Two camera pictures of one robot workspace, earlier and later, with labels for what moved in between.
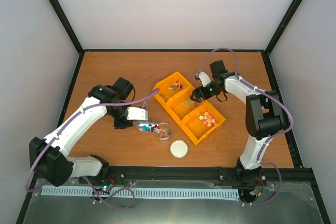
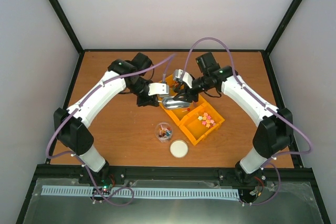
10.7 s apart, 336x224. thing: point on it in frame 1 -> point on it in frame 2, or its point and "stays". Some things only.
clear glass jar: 165,132 stays
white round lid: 179,148 stays
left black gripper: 118,124 -> 150,101
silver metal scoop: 148,126 -> 169,103
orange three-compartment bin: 198,120 stays
